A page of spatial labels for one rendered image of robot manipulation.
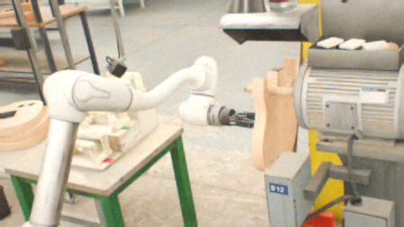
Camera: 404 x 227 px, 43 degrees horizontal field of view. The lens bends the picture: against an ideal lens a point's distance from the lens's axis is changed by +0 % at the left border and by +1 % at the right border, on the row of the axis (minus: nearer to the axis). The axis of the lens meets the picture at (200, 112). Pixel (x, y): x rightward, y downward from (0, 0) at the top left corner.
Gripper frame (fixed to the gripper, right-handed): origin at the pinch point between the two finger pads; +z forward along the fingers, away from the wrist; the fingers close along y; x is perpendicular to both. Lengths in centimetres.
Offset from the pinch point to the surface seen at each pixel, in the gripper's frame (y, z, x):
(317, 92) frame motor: 19.6, 25.9, 19.1
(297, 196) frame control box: 38.1, 25.9, -10.0
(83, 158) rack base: 24, -80, -19
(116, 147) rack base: 15, -68, -15
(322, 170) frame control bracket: 20.9, 28.2, -7.6
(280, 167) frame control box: 36.5, 19.6, -2.0
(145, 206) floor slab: -75, -128, -100
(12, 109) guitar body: 7, -146, -8
